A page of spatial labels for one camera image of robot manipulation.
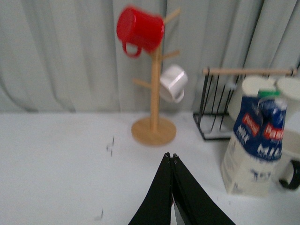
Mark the wooden mug tree stand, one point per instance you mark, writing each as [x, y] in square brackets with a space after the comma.
[154, 130]

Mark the white mug on tree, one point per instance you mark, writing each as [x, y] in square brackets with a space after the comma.
[172, 84]

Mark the cream mug black handle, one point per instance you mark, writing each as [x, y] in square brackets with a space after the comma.
[287, 171]

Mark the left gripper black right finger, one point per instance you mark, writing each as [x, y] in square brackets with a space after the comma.
[192, 204]

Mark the red mug on tree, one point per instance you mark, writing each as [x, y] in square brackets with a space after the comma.
[138, 30]

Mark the grey curtain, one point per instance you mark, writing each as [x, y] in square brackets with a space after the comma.
[64, 55]

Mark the cream mug left on rack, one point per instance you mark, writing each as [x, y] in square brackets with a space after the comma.
[250, 86]

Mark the blue white milk carton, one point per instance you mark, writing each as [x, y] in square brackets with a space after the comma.
[255, 147]

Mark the black wire mug rack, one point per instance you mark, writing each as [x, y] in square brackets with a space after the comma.
[213, 119]

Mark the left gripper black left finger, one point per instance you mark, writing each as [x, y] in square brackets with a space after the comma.
[157, 205]

